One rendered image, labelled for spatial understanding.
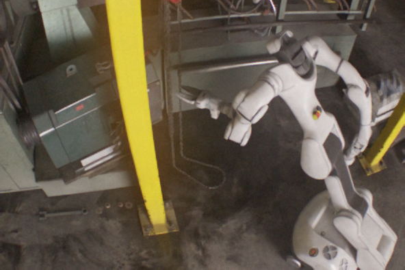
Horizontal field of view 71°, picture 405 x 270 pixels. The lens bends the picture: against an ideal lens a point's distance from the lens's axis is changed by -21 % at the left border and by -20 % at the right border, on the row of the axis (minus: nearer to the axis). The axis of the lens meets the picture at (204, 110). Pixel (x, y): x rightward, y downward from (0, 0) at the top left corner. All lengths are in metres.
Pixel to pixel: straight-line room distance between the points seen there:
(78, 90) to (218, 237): 1.22
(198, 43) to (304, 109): 1.15
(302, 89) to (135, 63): 0.63
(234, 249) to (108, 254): 0.79
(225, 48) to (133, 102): 1.26
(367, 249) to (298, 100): 0.95
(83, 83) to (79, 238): 1.04
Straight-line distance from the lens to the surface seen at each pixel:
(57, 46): 2.31
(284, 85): 1.32
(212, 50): 2.37
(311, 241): 1.89
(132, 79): 1.16
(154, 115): 2.02
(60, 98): 1.74
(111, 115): 1.73
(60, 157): 1.93
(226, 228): 2.22
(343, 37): 2.84
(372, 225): 1.97
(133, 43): 1.07
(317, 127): 1.45
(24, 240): 2.43
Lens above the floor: 2.05
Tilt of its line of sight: 49 degrees down
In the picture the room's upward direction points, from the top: 3 degrees clockwise
